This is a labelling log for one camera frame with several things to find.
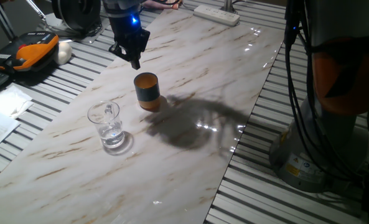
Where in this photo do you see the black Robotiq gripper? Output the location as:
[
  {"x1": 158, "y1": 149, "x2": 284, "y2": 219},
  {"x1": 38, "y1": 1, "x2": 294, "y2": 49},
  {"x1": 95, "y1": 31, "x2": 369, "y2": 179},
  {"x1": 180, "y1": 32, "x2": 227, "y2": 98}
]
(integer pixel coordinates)
[{"x1": 108, "y1": 12, "x2": 151, "y2": 70}]

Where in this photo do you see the clear glass mug with water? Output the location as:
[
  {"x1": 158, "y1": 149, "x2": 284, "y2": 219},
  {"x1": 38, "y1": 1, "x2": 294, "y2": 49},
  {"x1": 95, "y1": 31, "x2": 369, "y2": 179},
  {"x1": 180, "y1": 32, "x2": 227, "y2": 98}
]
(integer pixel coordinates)
[{"x1": 86, "y1": 100, "x2": 126, "y2": 149}]

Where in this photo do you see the orange cup with blue band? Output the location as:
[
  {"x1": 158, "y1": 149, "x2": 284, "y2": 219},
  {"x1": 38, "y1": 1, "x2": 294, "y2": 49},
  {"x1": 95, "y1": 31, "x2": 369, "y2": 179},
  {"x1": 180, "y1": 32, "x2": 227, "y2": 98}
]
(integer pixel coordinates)
[{"x1": 133, "y1": 72, "x2": 162, "y2": 112}]

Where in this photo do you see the pink cloth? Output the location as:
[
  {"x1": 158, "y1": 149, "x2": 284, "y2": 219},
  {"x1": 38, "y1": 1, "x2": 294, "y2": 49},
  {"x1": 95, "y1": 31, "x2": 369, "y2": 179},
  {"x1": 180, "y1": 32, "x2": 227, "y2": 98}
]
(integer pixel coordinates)
[{"x1": 142, "y1": 0, "x2": 184, "y2": 10}]

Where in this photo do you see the white rounded object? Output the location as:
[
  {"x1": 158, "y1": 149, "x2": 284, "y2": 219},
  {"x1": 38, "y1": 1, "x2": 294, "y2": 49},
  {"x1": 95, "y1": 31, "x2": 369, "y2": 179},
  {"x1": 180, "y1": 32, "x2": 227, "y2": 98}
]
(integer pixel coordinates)
[{"x1": 54, "y1": 41, "x2": 73, "y2": 65}]

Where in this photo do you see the black round drum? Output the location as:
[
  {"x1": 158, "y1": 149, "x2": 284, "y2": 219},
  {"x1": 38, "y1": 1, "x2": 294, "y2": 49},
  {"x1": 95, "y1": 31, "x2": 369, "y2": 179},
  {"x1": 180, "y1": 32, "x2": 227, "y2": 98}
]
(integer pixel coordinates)
[{"x1": 51, "y1": 0, "x2": 106, "y2": 32}]

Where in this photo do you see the white power strip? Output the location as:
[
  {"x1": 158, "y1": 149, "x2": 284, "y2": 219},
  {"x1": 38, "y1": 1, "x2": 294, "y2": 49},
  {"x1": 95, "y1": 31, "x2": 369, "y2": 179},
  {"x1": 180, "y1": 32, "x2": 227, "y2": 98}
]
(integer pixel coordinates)
[{"x1": 192, "y1": 4, "x2": 241, "y2": 27}]

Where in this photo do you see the orange black teach pendant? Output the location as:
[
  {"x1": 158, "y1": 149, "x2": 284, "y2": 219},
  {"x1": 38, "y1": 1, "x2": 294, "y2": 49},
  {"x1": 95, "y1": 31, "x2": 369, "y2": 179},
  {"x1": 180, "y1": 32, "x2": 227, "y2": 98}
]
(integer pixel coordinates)
[{"x1": 0, "y1": 30, "x2": 60, "y2": 74}]

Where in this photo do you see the white marble pattern board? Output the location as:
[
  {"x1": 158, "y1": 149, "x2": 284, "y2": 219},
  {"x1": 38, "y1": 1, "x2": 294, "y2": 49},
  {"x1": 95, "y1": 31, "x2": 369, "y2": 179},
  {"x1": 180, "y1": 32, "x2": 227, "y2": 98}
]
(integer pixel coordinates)
[{"x1": 0, "y1": 8, "x2": 285, "y2": 224}]

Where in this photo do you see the white paper tissue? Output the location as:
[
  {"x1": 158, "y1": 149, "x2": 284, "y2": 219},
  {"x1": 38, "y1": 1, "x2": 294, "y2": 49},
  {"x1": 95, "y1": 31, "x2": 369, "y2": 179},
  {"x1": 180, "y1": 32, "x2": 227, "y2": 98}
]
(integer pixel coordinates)
[{"x1": 0, "y1": 85, "x2": 35, "y2": 119}]

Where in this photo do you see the slim aluminium post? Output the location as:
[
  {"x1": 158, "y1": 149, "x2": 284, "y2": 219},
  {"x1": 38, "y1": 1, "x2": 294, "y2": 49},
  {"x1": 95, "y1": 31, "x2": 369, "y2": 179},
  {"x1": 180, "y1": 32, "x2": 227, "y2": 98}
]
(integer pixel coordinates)
[{"x1": 220, "y1": 0, "x2": 237, "y2": 14}]

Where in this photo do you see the dark aluminium frame strut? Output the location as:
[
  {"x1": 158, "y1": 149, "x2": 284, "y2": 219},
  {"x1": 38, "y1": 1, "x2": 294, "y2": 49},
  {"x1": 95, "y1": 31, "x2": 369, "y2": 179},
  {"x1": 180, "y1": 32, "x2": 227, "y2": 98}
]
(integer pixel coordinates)
[{"x1": 0, "y1": 0, "x2": 17, "y2": 41}]

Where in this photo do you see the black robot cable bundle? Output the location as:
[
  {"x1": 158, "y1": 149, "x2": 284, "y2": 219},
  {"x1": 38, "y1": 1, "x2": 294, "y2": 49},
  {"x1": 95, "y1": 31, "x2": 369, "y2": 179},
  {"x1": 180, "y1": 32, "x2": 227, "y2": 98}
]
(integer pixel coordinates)
[{"x1": 283, "y1": 0, "x2": 369, "y2": 187}]

